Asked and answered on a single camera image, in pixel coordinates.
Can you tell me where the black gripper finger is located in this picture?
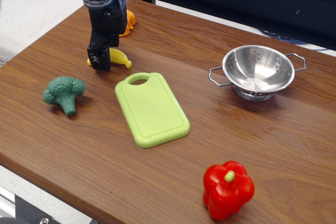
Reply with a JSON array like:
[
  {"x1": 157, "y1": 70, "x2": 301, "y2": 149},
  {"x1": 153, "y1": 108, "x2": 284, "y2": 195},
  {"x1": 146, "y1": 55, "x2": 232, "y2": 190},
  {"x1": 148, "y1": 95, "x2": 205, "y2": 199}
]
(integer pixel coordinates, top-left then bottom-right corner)
[
  {"x1": 87, "y1": 34, "x2": 111, "y2": 71},
  {"x1": 106, "y1": 35, "x2": 119, "y2": 47}
]

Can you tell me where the orange toy pumpkin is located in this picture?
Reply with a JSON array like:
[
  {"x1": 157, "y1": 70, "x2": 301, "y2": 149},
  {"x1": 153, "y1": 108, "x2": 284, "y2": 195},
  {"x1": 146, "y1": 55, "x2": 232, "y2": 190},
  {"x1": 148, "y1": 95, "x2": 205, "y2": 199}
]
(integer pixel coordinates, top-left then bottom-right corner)
[{"x1": 119, "y1": 9, "x2": 136, "y2": 37}]

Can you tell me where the light green cutting board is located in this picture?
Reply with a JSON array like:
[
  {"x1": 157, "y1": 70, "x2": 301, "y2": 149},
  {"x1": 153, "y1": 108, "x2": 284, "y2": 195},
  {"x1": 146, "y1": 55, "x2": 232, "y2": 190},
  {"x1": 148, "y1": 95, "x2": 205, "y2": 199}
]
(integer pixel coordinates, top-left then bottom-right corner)
[{"x1": 115, "y1": 72, "x2": 191, "y2": 148}]

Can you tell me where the yellow toy banana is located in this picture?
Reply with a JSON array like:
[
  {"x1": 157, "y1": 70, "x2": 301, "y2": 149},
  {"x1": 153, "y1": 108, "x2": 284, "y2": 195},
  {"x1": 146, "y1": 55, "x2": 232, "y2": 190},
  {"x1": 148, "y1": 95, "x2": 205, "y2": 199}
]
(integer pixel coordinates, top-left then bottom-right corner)
[{"x1": 87, "y1": 48, "x2": 132, "y2": 69}]

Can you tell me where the steel colander with handles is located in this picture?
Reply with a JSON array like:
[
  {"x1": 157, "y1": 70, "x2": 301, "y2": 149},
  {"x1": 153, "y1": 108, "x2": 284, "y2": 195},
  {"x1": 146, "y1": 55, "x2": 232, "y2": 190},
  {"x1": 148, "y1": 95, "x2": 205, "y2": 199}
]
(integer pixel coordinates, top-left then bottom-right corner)
[{"x1": 208, "y1": 45, "x2": 307, "y2": 101}]

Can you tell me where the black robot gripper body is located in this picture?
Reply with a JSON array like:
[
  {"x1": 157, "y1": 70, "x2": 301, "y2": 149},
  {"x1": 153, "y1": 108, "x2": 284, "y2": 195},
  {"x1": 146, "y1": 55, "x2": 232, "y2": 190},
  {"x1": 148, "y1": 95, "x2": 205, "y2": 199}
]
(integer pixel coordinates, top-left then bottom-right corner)
[{"x1": 83, "y1": 0, "x2": 127, "y2": 38}]

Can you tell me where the green toy broccoli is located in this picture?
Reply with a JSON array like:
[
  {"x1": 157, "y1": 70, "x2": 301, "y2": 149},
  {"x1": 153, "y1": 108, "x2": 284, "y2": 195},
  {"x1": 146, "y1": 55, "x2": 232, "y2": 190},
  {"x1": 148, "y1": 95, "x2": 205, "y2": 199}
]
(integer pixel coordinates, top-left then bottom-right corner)
[{"x1": 43, "y1": 76, "x2": 86, "y2": 115}]

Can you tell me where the black metal bracket with screw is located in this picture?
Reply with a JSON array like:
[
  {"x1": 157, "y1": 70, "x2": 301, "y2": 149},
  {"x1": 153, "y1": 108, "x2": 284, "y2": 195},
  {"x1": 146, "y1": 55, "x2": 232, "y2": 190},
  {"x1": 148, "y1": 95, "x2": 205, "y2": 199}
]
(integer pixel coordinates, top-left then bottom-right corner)
[{"x1": 15, "y1": 195, "x2": 99, "y2": 223}]

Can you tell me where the red toy bell pepper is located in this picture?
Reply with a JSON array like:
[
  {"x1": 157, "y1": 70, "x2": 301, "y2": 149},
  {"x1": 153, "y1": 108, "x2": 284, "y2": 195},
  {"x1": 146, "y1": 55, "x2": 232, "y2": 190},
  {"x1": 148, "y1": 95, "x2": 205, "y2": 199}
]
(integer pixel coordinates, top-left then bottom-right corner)
[{"x1": 203, "y1": 161, "x2": 255, "y2": 220}]

